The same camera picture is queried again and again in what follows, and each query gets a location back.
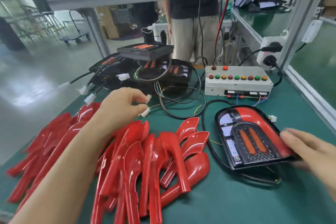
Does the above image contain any red power cable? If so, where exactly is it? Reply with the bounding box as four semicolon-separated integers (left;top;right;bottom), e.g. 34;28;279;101
212;0;245;64

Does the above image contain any white switch box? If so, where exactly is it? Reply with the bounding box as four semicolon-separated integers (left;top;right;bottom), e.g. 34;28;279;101
302;19;323;43

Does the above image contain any person's left hand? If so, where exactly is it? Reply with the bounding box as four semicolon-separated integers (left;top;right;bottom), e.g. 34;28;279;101
100;87;153;134

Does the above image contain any group of metal chairs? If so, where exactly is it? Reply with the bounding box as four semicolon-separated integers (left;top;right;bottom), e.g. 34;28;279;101
5;6;69;38

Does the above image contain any white power strip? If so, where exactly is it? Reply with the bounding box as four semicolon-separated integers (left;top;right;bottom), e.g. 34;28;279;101
256;31;289;71

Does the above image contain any person's left forearm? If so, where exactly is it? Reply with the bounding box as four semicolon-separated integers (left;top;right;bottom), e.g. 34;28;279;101
10;124;127;224

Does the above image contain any pile of black lamp housings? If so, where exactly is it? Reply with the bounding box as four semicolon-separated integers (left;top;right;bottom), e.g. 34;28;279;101
58;53;205;119

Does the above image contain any large cardboard box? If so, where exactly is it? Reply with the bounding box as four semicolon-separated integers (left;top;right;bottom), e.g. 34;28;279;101
96;6;134;40

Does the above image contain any flat platform trolley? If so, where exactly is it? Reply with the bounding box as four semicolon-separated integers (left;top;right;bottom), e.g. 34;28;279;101
59;31;91;45

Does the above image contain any black mesh basket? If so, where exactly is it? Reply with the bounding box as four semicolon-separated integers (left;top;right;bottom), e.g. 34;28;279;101
110;7;133;25

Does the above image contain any black bin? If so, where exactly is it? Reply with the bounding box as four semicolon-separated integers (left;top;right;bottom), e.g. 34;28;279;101
0;16;27;51

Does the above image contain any person's right hand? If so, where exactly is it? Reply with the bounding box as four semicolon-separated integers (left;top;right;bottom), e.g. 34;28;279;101
280;128;336;201

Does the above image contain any beige test button box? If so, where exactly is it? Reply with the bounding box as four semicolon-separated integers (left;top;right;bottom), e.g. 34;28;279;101
204;65;274;98

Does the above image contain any pile of red lens covers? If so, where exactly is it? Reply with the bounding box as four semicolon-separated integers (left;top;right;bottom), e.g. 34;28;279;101
6;102;211;224

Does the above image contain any white metal stand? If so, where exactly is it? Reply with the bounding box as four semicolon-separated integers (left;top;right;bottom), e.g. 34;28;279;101
152;22;174;46

